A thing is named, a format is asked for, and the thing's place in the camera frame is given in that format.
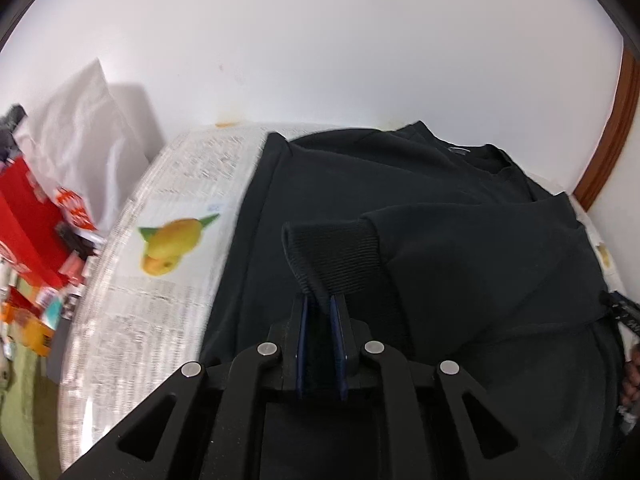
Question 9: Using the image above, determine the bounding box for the brown wooden door frame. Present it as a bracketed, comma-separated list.
[573, 46, 639, 210]

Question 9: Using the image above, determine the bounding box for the green blanket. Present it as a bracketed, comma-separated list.
[1, 344, 61, 479]

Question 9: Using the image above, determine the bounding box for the orange box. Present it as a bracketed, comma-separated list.
[22, 318, 55, 358]

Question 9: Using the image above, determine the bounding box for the black sweatshirt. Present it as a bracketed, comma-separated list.
[198, 120, 627, 480]

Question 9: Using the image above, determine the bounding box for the white plastic bag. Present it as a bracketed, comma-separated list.
[15, 60, 149, 236]

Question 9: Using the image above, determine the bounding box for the fruit print white bedsheet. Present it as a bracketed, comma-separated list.
[58, 124, 349, 467]

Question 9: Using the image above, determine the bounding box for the right hand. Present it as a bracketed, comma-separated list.
[620, 344, 640, 406]

